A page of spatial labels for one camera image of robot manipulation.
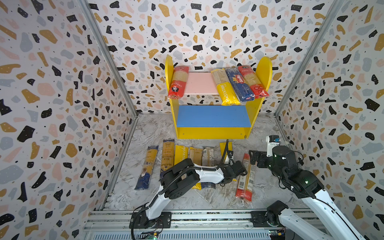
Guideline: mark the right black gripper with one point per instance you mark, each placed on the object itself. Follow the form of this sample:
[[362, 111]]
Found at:
[[259, 157]]

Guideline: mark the plain yellow spaghetti bag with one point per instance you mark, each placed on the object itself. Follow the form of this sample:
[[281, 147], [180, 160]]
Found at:
[[222, 148]]

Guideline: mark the blue Barilla spaghetti bag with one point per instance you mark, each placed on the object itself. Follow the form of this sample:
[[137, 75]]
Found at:
[[241, 88]]

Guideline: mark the red spaghetti bag top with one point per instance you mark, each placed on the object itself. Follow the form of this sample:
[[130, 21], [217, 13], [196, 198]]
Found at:
[[253, 81]]

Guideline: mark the red spaghetti bag black label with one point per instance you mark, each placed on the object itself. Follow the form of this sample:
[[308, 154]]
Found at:
[[179, 82]]

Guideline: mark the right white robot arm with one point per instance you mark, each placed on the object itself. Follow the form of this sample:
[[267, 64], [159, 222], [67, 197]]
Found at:
[[308, 188]]

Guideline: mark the yellow shelf with coloured boards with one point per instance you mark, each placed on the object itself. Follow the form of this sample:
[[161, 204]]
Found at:
[[216, 122]]

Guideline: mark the red clear spaghetti bag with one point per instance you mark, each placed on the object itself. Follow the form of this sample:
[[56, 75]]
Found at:
[[246, 183]]

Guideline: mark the clear white label spaghetti bag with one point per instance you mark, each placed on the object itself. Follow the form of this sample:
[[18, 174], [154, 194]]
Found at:
[[208, 160]]

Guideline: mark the yellow Pastatime spaghetti bag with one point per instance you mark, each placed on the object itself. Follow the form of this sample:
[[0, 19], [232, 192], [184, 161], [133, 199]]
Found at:
[[181, 153]]

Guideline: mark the orange blue spaghetti bag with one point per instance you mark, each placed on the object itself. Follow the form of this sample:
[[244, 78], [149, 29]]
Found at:
[[168, 156]]

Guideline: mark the dark blue spaghetti bag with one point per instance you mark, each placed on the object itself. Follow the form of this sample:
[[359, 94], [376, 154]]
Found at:
[[147, 169]]

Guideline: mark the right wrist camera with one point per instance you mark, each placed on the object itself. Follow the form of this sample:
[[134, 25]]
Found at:
[[272, 141]]

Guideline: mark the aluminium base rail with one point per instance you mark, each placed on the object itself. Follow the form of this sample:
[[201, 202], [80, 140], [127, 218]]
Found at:
[[194, 225]]

